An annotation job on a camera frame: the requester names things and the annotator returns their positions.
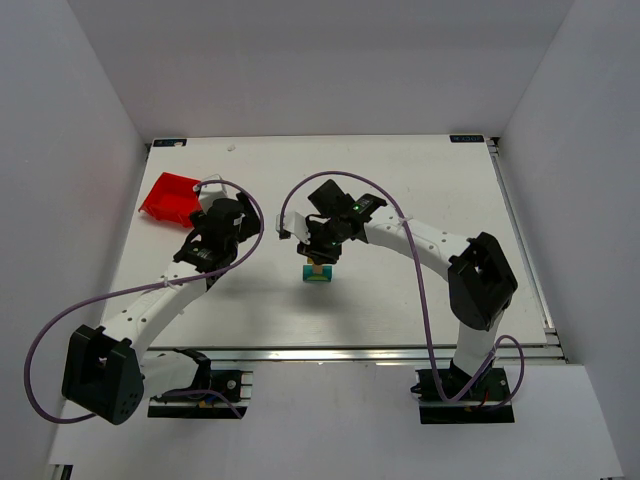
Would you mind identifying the red plastic bin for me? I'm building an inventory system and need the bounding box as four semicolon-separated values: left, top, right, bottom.
139;172;200;228

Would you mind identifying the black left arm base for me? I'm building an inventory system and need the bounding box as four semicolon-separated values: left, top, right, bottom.
140;349;253;420

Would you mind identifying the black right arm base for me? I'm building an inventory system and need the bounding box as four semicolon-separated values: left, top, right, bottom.
410;368;515;425

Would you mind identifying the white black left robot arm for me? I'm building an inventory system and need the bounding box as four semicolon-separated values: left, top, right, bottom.
62;193;262;425

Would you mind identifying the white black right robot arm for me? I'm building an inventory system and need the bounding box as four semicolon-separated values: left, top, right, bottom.
278;180;518;376

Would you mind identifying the long teal wood block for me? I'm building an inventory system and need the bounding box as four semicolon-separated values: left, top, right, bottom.
302;264;333;282

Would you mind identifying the blue label sticker left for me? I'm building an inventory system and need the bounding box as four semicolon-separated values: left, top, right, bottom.
152;138;187;148

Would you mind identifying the blue label sticker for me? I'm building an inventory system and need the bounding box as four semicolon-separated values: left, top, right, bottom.
449;134;485;143
152;138;187;148

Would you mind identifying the blue label sticker right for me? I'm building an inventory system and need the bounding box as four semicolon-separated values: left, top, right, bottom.
449;134;485;143

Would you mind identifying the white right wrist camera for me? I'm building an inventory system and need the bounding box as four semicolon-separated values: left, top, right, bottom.
276;211;311;245

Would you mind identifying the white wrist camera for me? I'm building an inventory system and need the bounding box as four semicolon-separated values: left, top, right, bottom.
193;174;228;213
276;211;311;245

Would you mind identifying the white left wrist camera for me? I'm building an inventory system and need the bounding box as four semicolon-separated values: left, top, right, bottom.
193;174;228;213

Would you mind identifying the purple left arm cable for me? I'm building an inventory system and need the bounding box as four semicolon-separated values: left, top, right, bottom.
23;179;265;424

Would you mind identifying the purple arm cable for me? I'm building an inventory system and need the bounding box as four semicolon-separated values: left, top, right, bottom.
280;172;525;412
23;179;265;424

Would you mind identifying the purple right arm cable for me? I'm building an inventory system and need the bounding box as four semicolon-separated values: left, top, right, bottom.
280;172;525;412

